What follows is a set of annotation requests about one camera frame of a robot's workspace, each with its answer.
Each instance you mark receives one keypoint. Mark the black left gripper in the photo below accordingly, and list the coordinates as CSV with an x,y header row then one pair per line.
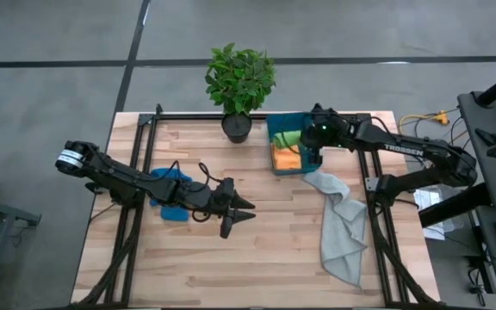
x,y
222,202

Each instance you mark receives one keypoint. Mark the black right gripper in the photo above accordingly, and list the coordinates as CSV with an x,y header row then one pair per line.
x,y
325,129

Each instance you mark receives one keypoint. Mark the green microfiber towel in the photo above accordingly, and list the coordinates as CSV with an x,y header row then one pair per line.
x,y
287,138

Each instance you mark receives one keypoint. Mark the orange microfiber towel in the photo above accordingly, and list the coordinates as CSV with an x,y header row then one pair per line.
x,y
286,158

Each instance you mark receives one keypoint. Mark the blue microfiber towel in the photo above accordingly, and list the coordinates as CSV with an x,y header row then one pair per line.
x,y
172,213

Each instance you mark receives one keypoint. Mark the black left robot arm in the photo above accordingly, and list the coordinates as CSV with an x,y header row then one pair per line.
x,y
114,172

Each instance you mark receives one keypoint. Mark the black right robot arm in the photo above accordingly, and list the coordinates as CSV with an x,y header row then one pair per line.
x,y
403,148

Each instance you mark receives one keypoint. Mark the teal plastic bin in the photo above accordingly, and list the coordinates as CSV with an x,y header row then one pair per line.
x,y
279,122

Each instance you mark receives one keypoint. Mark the green plant in black pot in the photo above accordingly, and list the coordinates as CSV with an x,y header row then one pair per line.
x,y
239,82

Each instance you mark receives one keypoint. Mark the grey waffle towel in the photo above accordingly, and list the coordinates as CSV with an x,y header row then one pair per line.
x,y
342,232

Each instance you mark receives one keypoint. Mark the dark grey desk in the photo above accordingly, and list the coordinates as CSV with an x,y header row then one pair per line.
x,y
489,172

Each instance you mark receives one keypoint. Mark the silver frame bracket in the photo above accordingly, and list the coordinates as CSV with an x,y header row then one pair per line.
x,y
372,184

